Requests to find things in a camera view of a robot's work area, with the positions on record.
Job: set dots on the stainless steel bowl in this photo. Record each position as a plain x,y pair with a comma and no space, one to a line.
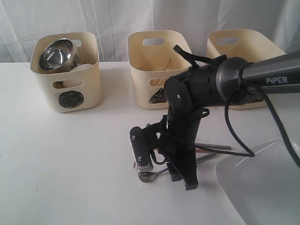
59,57

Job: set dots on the small steel spoon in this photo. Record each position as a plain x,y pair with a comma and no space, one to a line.
148,177

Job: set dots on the white curtain backdrop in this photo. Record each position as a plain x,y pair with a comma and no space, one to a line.
24,22

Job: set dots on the cream bin with triangle mark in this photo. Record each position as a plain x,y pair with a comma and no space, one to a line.
148,54

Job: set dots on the steel table knife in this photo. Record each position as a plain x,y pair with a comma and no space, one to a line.
212,146

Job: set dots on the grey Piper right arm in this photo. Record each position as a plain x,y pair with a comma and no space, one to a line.
221,81

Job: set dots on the wooden chopstick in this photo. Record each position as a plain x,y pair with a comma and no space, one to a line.
201,151
158,82

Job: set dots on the cream bin with circle mark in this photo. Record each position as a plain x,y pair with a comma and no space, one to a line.
70,91

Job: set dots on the white square plate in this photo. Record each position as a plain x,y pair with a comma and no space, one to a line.
265,189

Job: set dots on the cream bin with square mark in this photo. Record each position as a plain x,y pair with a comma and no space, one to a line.
248,44

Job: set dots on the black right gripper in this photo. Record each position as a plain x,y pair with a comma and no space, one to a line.
174,137

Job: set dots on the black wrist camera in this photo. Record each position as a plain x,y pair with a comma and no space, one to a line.
140,150

